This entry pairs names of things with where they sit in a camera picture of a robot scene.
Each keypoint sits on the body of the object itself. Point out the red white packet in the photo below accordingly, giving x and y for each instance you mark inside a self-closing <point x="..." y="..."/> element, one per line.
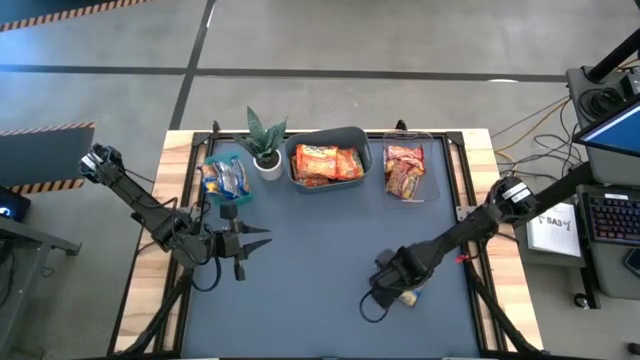
<point x="350" y="165"/>

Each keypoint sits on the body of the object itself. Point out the clear plastic bin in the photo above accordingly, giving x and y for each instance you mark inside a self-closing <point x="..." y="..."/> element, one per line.
<point x="430" y="165"/>

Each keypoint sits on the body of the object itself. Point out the black hazard-striped floor mat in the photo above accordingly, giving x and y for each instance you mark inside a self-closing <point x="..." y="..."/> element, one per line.
<point x="45" y="155"/>

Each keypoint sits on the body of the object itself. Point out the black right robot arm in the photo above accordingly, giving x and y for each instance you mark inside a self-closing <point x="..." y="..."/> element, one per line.
<point x="465" y="230"/>

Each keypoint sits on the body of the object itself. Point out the grey metal side table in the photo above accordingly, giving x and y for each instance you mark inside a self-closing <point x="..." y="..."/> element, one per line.
<point x="35" y="237"/>

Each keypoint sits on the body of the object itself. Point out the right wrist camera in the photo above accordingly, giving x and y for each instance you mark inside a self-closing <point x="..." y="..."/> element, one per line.
<point x="385" y="258"/>

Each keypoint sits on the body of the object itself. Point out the grey operator desk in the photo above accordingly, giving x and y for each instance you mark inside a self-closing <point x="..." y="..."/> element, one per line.
<point x="610" y="275"/>

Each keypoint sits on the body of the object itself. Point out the dark smartphone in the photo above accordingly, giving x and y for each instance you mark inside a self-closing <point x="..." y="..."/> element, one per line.
<point x="634" y="262"/>

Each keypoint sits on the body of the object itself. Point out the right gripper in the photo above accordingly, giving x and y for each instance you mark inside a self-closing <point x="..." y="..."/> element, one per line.
<point x="402" y="272"/>

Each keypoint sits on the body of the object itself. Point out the snake plant in white pot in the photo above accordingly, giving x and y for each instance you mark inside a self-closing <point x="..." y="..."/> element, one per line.
<point x="260" y="140"/>

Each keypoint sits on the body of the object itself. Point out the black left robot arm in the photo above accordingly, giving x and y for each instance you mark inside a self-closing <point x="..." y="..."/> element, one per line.
<point x="145" y="205"/>

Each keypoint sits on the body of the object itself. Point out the orange chicken ramen pack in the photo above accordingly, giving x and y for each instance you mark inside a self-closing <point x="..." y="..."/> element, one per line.
<point x="310" y="182"/>
<point x="316" y="161"/>

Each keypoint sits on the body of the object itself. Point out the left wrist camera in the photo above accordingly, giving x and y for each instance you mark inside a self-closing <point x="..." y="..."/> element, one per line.
<point x="229" y="210"/>

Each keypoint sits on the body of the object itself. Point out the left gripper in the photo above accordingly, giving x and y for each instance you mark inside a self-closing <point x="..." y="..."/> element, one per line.
<point x="229" y="245"/>

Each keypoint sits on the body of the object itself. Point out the black backlit keyboard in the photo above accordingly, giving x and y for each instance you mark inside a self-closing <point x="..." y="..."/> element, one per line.
<point x="612" y="217"/>

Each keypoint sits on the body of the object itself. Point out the black aluminium rig frame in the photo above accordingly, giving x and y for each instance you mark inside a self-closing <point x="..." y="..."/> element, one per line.
<point x="201" y="139"/>

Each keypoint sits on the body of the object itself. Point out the black device with blue light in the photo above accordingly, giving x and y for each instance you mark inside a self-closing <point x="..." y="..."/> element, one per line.
<point x="12" y="205"/>

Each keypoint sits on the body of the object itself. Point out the grey equipment cart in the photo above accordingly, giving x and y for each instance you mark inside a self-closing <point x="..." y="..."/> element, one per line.
<point x="574" y="80"/>

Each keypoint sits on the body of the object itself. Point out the teal plastic bin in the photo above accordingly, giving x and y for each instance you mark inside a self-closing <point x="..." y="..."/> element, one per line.
<point x="244" y="201"/>

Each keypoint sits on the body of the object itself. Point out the grey metal bracket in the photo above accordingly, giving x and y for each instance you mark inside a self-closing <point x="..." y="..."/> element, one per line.
<point x="463" y="213"/>

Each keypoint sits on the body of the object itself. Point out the grey-blue plastic bin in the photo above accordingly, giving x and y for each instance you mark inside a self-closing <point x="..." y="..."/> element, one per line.
<point x="364" y="142"/>

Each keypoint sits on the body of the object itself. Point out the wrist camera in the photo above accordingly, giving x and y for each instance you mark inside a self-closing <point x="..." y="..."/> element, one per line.
<point x="385" y="258"/>
<point x="229" y="210"/>

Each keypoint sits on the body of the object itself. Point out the computer monitor with blue screen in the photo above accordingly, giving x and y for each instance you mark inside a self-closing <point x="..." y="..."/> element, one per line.
<point x="617" y="132"/>

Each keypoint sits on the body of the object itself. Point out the black caster wheel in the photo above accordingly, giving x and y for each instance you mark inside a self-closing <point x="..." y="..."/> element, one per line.
<point x="581" y="300"/>

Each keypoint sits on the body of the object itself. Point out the black monitor pole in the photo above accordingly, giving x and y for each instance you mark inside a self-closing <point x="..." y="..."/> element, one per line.
<point x="612" y="60"/>

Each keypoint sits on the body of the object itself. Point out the white paper sign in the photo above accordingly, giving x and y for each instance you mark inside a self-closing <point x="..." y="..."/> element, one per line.
<point x="552" y="235"/>

